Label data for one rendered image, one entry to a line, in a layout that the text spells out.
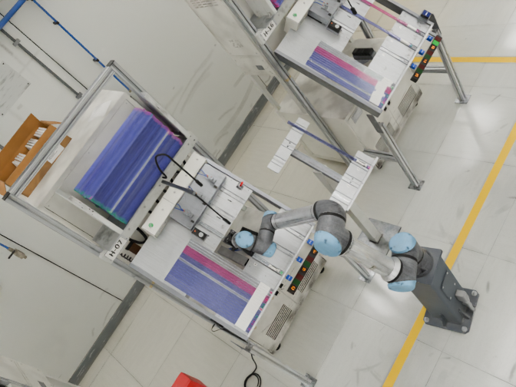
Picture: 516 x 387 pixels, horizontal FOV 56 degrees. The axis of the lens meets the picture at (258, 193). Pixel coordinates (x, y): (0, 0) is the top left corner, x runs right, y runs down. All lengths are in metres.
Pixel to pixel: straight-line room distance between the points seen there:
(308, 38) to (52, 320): 2.85
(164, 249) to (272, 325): 0.93
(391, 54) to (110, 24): 2.08
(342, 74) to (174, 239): 1.34
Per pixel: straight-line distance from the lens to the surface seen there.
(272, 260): 2.57
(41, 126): 2.76
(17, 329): 4.19
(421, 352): 2.91
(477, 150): 3.45
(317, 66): 2.93
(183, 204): 2.57
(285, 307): 3.15
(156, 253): 2.60
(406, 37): 3.19
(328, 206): 2.04
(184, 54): 4.30
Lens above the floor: 2.64
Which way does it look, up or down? 40 degrees down
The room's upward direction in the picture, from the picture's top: 46 degrees counter-clockwise
